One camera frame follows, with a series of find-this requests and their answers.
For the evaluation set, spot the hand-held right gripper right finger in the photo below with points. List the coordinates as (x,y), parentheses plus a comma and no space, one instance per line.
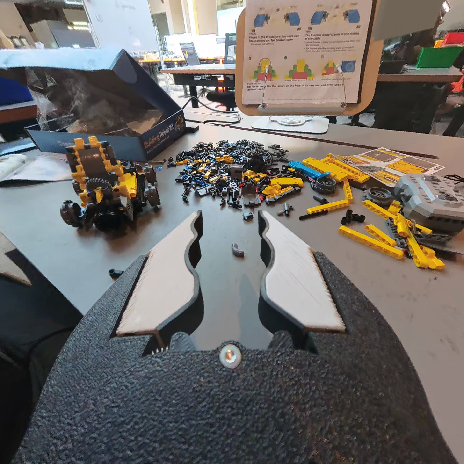
(301,290)

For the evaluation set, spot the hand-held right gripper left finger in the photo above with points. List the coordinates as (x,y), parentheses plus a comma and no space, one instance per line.
(163,290)

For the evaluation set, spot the yellow toy construction vehicle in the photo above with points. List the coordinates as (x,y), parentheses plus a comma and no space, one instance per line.
(105,181)

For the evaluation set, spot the pile of building pieces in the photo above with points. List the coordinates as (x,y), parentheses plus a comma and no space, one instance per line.
(224,156)

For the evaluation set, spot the small grey elbow piece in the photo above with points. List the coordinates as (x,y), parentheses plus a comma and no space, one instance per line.
(238,252)

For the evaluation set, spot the scattered yellow holed beams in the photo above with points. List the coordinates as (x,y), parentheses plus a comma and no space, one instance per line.
(369,241)

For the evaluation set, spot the grey wheel hub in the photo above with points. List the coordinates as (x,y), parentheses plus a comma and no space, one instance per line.
(323,185)
(378,195)

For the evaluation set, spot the blue brick separator tool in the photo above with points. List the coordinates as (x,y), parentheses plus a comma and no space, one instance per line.
(308,169)

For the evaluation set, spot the long grey axle rod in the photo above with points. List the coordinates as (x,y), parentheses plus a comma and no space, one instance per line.
(156,161)

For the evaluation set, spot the grey curved block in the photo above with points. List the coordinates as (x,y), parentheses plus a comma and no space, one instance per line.
(236,172)

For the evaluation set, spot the person's black jacket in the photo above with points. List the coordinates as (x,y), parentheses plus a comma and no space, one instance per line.
(32,326)

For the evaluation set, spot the grey motor hub block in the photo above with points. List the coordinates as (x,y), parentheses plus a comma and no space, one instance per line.
(427,203)

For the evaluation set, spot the blue cardboard kit box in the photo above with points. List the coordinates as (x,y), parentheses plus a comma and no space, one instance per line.
(159,136)

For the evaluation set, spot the yellow sticker sheet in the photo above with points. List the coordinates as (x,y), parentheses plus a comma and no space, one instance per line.
(398,165)

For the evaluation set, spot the building instruction booklet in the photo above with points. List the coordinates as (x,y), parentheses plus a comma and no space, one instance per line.
(32,168)

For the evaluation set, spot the black swivel chair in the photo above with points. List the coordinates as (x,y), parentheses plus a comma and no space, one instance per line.
(221,98)

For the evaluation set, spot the clear plastic bag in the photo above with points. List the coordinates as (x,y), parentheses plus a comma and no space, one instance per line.
(90,101)

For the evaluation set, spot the dark wooden table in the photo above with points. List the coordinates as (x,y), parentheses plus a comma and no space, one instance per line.
(195,70)

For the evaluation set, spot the printed instruction sheet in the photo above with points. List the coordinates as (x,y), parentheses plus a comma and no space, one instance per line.
(308,43)

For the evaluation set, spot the green storage bin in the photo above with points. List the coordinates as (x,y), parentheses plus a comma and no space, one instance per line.
(438,58)

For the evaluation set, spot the red storage bin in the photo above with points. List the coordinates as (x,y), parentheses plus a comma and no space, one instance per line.
(455,38)

